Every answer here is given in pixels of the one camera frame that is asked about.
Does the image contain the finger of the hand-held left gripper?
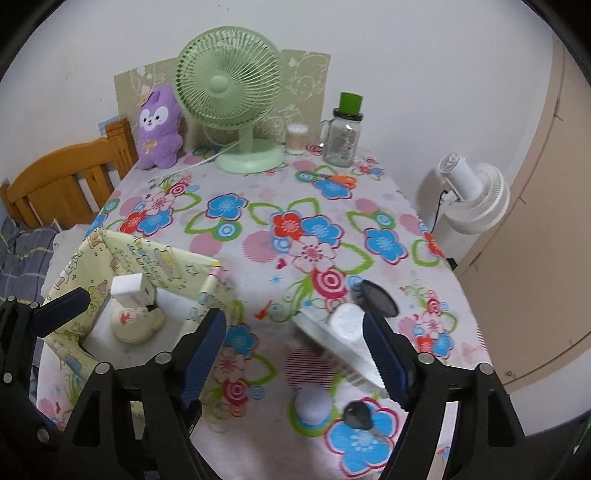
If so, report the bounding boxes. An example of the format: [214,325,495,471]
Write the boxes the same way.
[0,287,92,444]

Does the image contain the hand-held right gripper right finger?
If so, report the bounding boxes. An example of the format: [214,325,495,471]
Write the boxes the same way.
[361,312,533,480]

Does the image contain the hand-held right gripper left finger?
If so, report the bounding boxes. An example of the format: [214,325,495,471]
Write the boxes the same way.
[58,307,229,480]

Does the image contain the white power strip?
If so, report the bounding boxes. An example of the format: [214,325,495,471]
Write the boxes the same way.
[294,308,386,389]

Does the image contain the black car key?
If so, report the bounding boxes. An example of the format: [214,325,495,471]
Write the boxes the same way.
[344,401,393,446]

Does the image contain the small pale lavender round gadget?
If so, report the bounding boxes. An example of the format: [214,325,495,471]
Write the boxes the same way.
[294,388,332,428]

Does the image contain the yellow printed fabric storage box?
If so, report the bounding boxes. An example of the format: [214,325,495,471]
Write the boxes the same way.
[41,227,243,384]

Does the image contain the white earbud case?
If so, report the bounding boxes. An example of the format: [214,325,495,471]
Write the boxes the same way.
[327,304,368,347]

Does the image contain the black round disc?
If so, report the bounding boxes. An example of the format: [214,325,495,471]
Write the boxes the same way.
[353,279,398,318]

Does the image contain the white cloth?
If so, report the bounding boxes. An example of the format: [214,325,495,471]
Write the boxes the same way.
[44,223,100,296]

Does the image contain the plaid grey blanket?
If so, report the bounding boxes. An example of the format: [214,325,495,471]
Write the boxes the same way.
[0,217,58,305]

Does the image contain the white charger block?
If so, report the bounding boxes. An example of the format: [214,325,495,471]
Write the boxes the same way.
[111,273,158,309]

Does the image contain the cream round cartoon item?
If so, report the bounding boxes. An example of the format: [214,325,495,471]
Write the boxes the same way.
[111,302,166,344]

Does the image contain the wooden chair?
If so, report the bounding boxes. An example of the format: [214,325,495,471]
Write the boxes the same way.
[0,117,139,230]

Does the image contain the white floor fan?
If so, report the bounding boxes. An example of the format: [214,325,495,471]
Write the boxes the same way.
[416,151,511,273]

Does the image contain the purple plush toy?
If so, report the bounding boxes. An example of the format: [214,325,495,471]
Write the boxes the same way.
[137,84,185,171]

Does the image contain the beige wardrobe door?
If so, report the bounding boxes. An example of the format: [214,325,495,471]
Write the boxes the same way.
[455,44,591,393]

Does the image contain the glass jar mug green lid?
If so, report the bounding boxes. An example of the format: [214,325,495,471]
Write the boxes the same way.
[322,92,365,167]

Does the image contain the clear cotton swab container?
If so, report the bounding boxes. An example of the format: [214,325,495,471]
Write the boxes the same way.
[285,124,309,156]

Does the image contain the green desk fan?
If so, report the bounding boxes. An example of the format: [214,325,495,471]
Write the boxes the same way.
[173,27,286,175]

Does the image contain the patterned beige backing board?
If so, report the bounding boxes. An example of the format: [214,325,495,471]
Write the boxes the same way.
[114,49,332,155]

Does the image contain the black fan power cable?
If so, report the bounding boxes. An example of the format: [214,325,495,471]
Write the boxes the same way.
[431,187,451,232]

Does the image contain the orange handled scissors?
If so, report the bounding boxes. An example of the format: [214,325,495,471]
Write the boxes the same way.
[298,170,358,189]

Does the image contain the white fan cable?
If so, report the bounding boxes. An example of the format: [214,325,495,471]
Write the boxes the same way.
[159,142,241,178]

